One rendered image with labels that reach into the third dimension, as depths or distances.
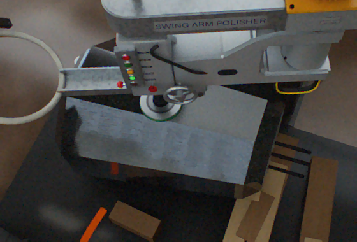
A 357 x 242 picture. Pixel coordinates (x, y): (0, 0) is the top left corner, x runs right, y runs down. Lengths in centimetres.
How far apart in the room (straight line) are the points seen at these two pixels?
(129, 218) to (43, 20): 180
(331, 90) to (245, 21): 187
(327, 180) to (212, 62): 144
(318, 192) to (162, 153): 106
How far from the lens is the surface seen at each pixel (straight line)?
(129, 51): 193
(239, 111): 255
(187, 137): 254
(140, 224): 308
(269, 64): 219
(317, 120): 349
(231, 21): 182
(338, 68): 372
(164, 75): 211
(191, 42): 207
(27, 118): 232
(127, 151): 267
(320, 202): 318
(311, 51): 207
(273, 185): 305
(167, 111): 250
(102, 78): 241
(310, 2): 179
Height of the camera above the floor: 308
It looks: 62 degrees down
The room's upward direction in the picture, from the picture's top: 10 degrees counter-clockwise
